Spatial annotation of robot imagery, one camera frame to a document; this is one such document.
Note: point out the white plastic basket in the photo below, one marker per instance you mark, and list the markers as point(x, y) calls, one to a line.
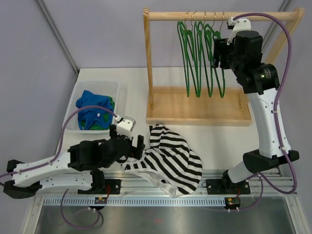
point(85, 89)

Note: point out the aluminium mounting rail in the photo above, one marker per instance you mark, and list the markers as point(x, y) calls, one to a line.
point(134, 184)

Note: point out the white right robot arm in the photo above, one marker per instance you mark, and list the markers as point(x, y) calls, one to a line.
point(260, 83)

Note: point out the green tank top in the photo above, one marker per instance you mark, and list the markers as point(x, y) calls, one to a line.
point(93, 118)

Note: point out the white slotted cable duct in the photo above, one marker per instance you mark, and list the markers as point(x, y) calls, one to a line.
point(137, 201)

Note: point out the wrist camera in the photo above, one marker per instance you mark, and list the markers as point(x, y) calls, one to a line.
point(238, 25)
point(125, 125)

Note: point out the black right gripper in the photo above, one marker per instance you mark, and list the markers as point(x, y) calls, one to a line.
point(221, 48)

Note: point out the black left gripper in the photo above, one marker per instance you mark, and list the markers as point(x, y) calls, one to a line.
point(136, 152)

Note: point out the wooden clothes rack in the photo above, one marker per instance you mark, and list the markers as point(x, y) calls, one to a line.
point(170, 105)

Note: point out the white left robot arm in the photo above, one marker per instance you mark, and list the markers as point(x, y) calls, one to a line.
point(79, 168)

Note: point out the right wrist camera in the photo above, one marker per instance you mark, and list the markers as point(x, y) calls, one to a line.
point(238, 25)

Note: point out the black white striped top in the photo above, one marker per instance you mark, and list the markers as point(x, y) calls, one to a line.
point(168, 164)

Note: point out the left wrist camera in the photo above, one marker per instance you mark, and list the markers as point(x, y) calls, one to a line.
point(125, 125)

